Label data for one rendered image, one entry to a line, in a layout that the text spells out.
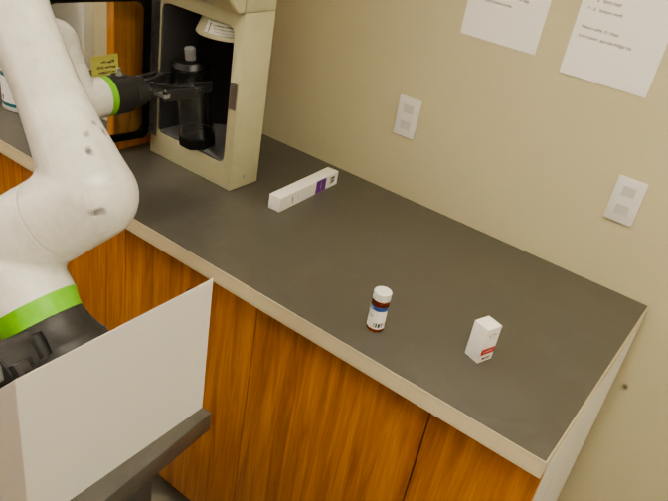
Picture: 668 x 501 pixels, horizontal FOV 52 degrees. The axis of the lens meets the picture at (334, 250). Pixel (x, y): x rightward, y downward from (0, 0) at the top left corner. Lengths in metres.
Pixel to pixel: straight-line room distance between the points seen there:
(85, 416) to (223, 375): 0.79
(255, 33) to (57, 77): 0.79
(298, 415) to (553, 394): 0.57
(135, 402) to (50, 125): 0.41
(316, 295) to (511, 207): 0.67
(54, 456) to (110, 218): 0.32
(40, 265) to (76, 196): 0.13
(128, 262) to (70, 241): 0.85
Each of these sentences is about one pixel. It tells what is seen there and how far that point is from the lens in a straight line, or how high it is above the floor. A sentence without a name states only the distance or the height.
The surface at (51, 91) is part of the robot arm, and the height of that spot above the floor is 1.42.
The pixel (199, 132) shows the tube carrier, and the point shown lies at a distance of 1.89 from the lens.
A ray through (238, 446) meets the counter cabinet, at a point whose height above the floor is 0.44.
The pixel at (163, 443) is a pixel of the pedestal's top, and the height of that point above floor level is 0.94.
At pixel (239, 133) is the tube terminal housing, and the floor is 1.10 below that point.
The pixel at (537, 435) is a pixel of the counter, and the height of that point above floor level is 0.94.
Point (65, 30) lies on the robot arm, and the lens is 1.64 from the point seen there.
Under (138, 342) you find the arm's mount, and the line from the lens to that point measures 0.98.
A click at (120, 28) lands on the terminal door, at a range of 1.91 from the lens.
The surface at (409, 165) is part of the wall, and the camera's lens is 2.03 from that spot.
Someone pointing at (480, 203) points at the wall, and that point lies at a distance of 1.95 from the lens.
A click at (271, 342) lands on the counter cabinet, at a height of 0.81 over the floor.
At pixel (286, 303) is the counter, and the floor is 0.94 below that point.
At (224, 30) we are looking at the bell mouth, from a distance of 1.83.
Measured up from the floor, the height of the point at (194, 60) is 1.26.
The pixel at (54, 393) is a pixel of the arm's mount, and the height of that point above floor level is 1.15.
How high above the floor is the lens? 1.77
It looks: 30 degrees down
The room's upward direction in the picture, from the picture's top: 11 degrees clockwise
